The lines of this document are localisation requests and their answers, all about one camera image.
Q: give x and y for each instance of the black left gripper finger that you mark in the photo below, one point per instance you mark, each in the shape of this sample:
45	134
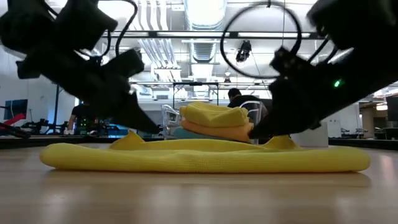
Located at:
133	118
126	62

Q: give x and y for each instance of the black background robot arm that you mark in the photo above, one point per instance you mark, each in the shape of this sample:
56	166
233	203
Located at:
34	126

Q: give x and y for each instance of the blue microfiber towel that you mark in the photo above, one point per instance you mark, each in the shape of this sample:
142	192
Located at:
186	133

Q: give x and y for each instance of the clear plastic bin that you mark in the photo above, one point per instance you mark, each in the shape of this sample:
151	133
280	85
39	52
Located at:
168	118

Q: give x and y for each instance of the white machine cabinet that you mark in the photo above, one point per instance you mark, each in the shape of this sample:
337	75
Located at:
334	127

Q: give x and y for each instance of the black ceiling spotlight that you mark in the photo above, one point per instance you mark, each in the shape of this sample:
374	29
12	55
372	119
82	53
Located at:
244	49

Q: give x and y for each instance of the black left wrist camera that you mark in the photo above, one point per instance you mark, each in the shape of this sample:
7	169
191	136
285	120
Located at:
84	21

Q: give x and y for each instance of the black computer monitor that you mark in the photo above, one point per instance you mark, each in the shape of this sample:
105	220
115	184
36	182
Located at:
392	109
15	109

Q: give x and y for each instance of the white plant pot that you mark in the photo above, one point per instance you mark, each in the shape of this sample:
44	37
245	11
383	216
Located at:
314	138

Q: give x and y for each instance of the person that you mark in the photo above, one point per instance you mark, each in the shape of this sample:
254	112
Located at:
239	96
79	115

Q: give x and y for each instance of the red bar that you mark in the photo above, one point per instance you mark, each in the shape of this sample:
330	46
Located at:
12	119

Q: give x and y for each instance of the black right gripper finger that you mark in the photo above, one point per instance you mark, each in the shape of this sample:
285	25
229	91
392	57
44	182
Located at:
280	127
292	65

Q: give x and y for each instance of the orange microfiber towel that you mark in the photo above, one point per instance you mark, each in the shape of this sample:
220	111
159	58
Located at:
224	130

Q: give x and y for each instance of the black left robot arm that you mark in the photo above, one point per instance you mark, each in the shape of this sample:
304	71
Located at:
25	25

